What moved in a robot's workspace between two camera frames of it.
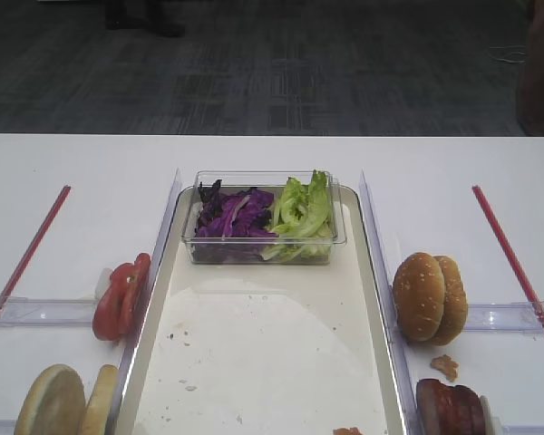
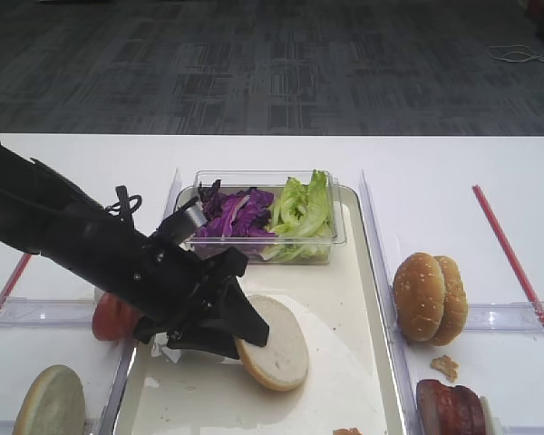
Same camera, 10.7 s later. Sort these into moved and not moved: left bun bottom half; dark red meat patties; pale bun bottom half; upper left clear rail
Moved: pale bun bottom half
Not moved: upper left clear rail; dark red meat patties; left bun bottom half
